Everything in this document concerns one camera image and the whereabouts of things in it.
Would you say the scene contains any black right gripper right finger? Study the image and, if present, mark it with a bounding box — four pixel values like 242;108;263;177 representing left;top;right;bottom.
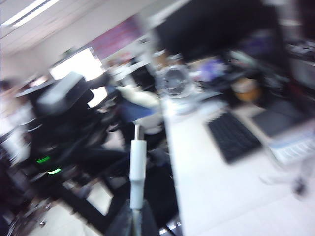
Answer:
136;199;162;236

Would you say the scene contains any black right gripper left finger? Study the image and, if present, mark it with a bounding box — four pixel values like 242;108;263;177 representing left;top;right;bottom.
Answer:
106;198;135;236

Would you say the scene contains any black keyboard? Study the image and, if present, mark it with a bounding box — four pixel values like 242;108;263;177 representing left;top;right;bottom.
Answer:
207;112;263;165

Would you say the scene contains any white charging cable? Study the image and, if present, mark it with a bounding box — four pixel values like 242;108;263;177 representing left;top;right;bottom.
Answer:
129;124;148;211

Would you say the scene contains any orange round container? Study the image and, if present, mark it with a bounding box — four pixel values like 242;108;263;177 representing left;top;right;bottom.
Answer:
233;78;262;102

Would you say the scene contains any white desk fan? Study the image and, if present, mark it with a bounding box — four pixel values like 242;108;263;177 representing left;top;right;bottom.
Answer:
161;65;195;99

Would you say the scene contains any white small box stack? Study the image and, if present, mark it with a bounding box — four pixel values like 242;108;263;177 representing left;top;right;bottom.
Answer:
267;129;315;166

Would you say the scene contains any black neighbouring monitor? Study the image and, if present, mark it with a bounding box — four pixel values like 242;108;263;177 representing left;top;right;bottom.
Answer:
152;0;282;62

